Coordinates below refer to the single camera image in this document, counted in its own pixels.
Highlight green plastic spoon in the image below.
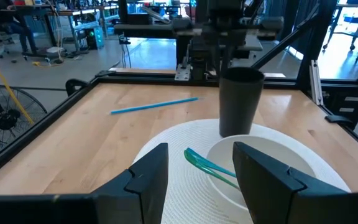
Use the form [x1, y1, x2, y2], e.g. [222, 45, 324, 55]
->
[183, 149, 241, 190]

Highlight blue straw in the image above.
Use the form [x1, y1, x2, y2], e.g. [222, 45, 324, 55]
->
[109, 96, 200, 116]

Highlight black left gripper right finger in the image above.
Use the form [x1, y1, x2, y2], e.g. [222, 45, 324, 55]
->
[232, 141, 351, 224]

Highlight fork with blue handle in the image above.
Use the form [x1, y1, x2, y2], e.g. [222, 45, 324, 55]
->
[186, 147, 237, 179]

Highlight black floor fan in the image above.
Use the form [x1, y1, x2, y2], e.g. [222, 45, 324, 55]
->
[0, 84, 48, 151]

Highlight person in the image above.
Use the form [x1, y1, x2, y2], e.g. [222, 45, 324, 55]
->
[0, 0, 39, 54]

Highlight computer tower with green light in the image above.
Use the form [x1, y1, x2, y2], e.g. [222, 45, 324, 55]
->
[85, 26, 106, 50]

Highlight white round woven placemat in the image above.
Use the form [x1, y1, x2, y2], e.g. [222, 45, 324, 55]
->
[131, 118, 352, 224]

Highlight black cup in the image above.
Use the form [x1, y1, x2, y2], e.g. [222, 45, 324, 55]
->
[218, 67, 265, 139]

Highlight black clamp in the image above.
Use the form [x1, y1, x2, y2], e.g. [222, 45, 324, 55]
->
[324, 114, 354, 128]

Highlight black labelled box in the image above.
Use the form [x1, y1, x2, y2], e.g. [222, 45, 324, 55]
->
[321, 88, 358, 121]

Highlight grey desk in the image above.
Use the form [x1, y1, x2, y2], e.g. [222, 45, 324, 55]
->
[113, 23, 264, 71]

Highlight yellow cable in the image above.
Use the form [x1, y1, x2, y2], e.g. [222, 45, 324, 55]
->
[0, 37, 35, 126]

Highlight black curved loop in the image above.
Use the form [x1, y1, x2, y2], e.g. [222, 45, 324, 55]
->
[65, 78, 90, 97]

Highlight silver mounting bracket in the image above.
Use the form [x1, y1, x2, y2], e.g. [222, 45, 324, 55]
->
[174, 63, 192, 82]

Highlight silver aluminium extrusion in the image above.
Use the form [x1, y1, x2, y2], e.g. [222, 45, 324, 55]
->
[308, 59, 324, 106]

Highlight black-framed workbench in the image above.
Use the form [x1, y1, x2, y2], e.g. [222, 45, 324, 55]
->
[0, 3, 58, 58]

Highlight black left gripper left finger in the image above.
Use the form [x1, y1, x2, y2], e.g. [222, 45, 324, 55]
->
[91, 142, 170, 224]

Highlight dark curtain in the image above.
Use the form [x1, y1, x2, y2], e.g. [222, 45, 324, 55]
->
[264, 0, 319, 54]

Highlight white plastic bowl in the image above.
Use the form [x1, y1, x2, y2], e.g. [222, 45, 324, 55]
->
[206, 134, 317, 214]

